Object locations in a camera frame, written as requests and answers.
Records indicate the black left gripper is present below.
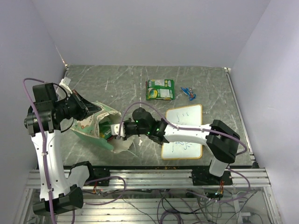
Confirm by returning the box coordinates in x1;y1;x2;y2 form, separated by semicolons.
54;89;102;121

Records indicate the green white paper bag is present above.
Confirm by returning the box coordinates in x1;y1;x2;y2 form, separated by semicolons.
71;101;135;154

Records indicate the green yellow chips bag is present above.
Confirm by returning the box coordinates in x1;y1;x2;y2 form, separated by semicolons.
99;121;112;140

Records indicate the blue M&M's packet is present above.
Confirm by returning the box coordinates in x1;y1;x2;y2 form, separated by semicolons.
181;87;196;101

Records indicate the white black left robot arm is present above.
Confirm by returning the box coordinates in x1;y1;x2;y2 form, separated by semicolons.
24;81;101;216

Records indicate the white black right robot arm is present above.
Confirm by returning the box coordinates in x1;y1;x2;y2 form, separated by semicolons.
115;107;240;185

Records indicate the yellow framed whiteboard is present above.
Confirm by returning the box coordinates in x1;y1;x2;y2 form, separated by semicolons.
161;104;203;160

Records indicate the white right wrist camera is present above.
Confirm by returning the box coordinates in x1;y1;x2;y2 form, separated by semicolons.
111;123;125;140

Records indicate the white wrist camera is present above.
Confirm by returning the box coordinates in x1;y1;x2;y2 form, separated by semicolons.
55;77;71;100
111;123;125;140

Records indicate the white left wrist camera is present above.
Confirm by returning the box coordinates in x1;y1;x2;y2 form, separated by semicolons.
55;77;71;100

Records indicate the aluminium mounting rail frame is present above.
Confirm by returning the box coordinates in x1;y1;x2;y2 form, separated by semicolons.
14;167;283;224

